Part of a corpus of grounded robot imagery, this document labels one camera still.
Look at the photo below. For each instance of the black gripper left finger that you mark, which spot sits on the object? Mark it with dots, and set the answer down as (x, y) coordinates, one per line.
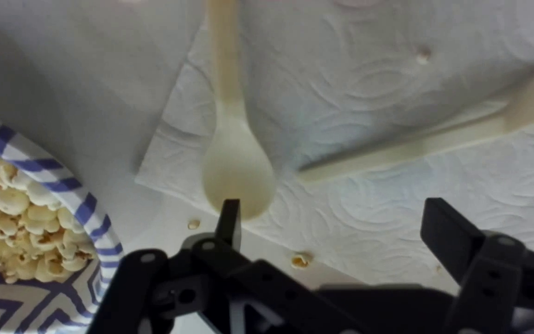
(186, 289)

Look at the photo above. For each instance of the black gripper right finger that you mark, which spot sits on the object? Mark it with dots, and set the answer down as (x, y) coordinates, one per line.
(502, 284)

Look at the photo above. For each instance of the cream plastic spoon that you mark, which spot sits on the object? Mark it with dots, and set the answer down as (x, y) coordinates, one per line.
(236, 167)

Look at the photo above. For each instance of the blue patterned paper bowl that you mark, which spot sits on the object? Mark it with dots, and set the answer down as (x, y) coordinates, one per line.
(88, 209)

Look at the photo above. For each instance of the small loose popcorn crumb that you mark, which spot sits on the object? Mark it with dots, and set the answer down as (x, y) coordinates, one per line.
(194, 224)

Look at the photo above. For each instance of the large loose popcorn piece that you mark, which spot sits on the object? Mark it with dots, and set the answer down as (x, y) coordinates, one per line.
(301, 260)

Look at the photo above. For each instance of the cream plastic stick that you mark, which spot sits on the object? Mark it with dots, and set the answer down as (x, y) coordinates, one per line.
(440, 139)

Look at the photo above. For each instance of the popcorn pile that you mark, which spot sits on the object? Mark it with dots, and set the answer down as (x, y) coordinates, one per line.
(14, 228)

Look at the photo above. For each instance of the white paper towel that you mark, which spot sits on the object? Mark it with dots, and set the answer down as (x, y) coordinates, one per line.
(372, 93)

